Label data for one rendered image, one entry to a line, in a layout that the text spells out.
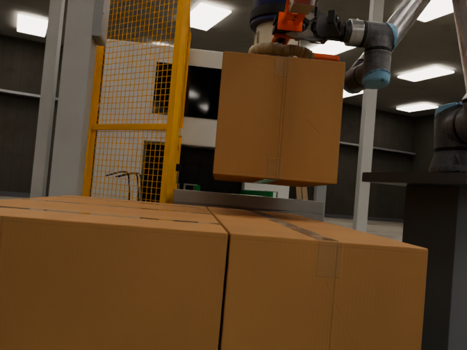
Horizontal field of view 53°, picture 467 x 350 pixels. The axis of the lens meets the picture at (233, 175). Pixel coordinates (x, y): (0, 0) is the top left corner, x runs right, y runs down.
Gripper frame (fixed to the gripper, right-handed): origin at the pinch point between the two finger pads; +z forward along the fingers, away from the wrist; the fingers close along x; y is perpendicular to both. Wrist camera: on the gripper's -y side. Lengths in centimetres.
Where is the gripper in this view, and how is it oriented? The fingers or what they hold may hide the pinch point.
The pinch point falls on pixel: (290, 23)
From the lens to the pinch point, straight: 164.2
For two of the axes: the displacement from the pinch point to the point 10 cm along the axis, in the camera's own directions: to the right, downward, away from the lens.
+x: 0.9, -10.0, 0.3
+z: -9.9, -0.9, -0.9
